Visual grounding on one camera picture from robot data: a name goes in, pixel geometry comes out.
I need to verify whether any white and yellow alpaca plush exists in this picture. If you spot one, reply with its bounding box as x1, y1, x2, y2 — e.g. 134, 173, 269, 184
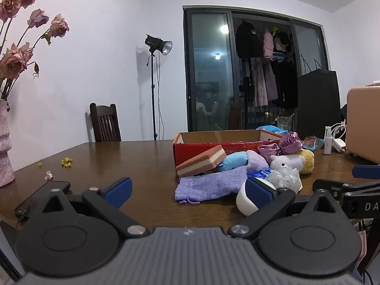
269, 148, 315, 175

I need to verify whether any blue wet wipes packet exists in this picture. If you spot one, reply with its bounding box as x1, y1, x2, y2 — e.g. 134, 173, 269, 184
256, 125, 288, 134

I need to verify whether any brown wooden chair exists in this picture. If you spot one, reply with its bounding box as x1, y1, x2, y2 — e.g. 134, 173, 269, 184
228, 100, 242, 129

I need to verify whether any rack of hanging clothes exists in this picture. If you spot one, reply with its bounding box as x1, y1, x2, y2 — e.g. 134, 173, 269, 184
235, 20, 299, 109

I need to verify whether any mauve satin scrunchie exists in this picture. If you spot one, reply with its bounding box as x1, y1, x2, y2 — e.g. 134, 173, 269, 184
258, 142, 282, 164

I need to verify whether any beige hard case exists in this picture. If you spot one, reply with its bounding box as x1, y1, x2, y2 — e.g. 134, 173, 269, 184
346, 85, 380, 164

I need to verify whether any red cardboard box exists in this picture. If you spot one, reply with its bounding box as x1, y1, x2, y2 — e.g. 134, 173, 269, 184
173, 129, 290, 170

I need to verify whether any dark wooden chair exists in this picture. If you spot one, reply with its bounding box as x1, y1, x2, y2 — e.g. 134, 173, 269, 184
90, 103, 122, 142

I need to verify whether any white charger with cable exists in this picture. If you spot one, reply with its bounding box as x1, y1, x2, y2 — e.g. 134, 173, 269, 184
331, 120, 351, 155

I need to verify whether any blue plush toy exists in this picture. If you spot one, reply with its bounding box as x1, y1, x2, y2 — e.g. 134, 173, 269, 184
218, 151, 248, 173

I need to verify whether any black smartphone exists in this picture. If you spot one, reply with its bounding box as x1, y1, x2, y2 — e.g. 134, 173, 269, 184
14, 180, 72, 222

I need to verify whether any black paper bag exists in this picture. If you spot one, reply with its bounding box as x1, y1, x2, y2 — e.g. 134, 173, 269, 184
297, 50, 341, 140

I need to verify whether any teal and pink snack packet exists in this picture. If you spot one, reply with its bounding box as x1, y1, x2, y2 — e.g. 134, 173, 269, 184
303, 136, 325, 150

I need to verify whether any purple knit pouch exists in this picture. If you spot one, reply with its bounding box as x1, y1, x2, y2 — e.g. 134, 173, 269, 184
174, 166, 248, 205

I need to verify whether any black framed sliding glass door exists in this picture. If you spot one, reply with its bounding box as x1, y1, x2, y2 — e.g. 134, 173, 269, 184
182, 5, 331, 133

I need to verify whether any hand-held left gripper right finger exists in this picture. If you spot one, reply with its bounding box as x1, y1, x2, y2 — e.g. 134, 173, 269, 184
227, 177, 351, 240

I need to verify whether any white round container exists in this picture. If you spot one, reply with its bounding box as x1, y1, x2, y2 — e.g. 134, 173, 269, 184
236, 180, 268, 217

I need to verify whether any pink layered sponge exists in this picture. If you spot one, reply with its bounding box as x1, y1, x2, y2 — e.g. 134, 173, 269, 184
176, 144, 228, 179

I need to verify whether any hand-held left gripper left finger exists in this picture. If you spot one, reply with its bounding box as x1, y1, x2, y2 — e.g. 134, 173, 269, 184
29, 176, 149, 240

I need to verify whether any clear glass cup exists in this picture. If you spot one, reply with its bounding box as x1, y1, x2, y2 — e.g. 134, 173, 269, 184
277, 116, 293, 132

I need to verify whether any studio light on stand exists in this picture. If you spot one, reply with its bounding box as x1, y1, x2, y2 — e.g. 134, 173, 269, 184
145, 34, 173, 141

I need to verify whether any clear crinkled plastic bag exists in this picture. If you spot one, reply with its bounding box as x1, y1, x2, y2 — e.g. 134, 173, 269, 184
266, 166, 303, 192

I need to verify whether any blue tissue pack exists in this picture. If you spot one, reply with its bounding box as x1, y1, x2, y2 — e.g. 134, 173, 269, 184
248, 168, 275, 181

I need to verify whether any dried pink rose bouquet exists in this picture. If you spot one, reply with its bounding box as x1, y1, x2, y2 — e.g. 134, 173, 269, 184
0, 0, 70, 100

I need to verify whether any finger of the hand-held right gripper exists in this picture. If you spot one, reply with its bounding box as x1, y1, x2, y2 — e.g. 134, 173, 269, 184
352, 165, 380, 180
313, 179, 346, 200

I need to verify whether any purple satin scrunchie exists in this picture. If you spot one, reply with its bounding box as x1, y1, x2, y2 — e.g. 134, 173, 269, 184
277, 131, 303, 155

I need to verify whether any pink ribbed vase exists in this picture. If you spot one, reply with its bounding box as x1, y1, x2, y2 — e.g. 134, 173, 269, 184
0, 99, 15, 188

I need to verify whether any white spray bottle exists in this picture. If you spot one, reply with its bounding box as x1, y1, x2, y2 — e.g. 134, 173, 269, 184
323, 126, 333, 155

